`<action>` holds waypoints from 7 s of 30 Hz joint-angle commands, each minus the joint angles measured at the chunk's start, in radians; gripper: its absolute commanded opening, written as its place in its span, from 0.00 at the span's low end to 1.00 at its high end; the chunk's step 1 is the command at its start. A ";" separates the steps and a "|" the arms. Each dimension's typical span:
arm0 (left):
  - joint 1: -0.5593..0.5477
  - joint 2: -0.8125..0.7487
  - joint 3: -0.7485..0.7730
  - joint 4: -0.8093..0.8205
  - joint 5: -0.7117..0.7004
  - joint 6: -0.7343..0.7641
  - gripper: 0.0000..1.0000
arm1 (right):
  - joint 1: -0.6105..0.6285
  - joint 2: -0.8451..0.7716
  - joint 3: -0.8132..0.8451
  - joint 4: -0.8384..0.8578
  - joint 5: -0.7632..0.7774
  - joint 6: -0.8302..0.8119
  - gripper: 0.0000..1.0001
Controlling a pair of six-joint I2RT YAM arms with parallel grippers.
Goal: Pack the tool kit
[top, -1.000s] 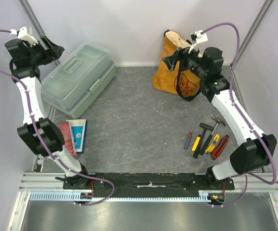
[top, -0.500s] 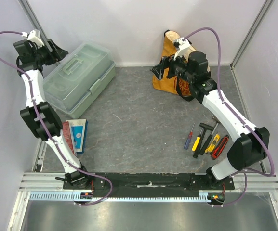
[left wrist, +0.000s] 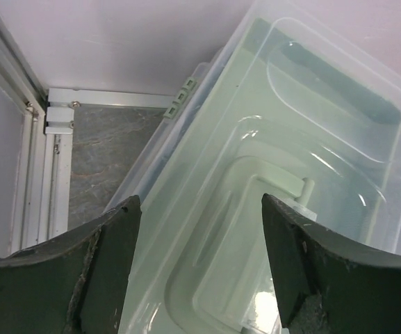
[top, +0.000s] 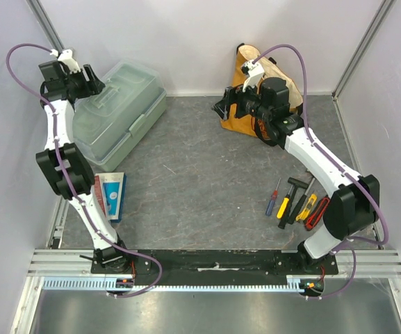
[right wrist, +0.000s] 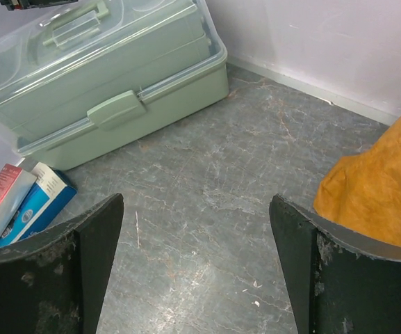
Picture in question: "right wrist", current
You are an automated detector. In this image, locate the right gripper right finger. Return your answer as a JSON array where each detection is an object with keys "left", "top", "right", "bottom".
[{"left": 269, "top": 194, "right": 401, "bottom": 333}]

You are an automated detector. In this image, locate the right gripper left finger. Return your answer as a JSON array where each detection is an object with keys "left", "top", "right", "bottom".
[{"left": 0, "top": 193, "right": 124, "bottom": 333}]

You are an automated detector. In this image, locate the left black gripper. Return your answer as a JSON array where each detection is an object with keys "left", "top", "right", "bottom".
[{"left": 0, "top": 0, "right": 78, "bottom": 10}]

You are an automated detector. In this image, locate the green plastic tool box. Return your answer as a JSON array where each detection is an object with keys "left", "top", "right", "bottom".
[{"left": 0, "top": 1, "right": 229, "bottom": 170}]

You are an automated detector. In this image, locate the blue white box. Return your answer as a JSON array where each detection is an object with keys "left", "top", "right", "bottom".
[{"left": 0, "top": 163, "right": 77, "bottom": 248}]

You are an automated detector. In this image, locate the yellow tote bag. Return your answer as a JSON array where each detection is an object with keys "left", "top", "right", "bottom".
[{"left": 313, "top": 117, "right": 401, "bottom": 247}]

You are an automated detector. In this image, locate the red box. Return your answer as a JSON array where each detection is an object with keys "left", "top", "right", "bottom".
[{"left": 0, "top": 164, "right": 37, "bottom": 236}]

